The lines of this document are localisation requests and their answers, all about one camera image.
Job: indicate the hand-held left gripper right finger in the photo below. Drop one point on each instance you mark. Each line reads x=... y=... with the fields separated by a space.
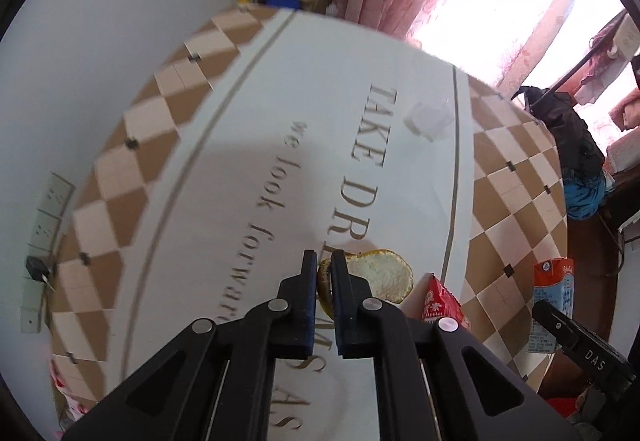
x=340 y=311

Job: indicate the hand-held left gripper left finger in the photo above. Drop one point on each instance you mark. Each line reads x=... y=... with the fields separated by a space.
x=310 y=306

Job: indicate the bread bun half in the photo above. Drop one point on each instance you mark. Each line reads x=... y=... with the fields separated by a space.
x=380 y=277

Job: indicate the red blue drink carton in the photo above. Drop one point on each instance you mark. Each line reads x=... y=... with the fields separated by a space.
x=550 y=286

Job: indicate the red mat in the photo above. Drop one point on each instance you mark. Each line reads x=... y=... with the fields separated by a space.
x=562 y=408

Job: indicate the small red wrapper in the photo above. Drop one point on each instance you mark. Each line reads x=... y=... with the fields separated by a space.
x=440 y=302

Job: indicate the blue cloth pile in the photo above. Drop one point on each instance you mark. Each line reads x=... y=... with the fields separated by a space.
x=582 y=198

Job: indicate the checkered printed tablecloth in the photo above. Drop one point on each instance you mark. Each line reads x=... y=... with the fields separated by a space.
x=225 y=121

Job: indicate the clear plastic wrap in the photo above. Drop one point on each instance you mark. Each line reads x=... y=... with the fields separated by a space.
x=429 y=118

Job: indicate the black jacket pile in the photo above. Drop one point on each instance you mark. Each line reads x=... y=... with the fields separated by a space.
x=565 y=131

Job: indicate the pink fleece hanging garment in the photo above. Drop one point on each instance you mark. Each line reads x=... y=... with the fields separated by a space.
x=627 y=121

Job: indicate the black plug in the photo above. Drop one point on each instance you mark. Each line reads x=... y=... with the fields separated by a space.
x=37 y=269

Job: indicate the white power strip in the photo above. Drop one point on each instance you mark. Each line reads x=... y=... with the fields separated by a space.
x=47 y=216

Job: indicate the black clothes rack pole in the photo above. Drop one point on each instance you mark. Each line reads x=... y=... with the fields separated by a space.
x=570 y=71

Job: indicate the white printed hanging garment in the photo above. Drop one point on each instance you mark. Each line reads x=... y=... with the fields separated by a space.
x=629 y=36

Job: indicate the sheer floral curtain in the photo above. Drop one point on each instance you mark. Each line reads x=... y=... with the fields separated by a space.
x=500 y=6

